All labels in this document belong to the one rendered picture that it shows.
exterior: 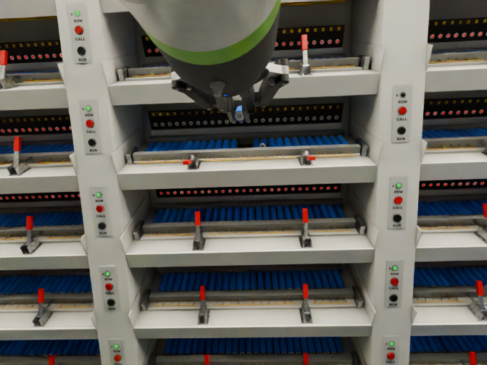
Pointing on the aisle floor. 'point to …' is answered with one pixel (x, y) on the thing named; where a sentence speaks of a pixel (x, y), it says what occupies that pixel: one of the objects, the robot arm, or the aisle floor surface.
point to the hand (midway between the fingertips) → (238, 107)
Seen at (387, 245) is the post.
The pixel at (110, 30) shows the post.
